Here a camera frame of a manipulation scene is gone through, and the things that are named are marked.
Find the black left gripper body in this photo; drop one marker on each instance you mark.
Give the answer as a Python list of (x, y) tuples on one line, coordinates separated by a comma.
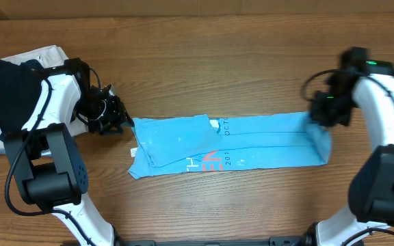
[(102, 115)]

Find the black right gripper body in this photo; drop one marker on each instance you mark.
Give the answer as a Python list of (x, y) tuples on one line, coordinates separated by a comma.
[(335, 108)]

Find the light blue t-shirt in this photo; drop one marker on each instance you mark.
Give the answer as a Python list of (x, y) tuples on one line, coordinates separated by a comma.
[(203, 144)]

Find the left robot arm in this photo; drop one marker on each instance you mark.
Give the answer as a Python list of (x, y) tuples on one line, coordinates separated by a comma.
[(47, 174)]

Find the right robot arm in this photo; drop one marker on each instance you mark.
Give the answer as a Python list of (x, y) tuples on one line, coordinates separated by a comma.
[(367, 84)]

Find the beige folded garment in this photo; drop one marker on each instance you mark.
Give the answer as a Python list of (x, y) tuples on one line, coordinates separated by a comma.
[(48, 56)]

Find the black folded garment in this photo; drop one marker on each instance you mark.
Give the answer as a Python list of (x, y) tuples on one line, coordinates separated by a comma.
[(20, 89)]

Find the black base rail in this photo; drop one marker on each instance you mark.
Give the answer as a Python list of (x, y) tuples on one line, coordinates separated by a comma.
[(272, 241)]

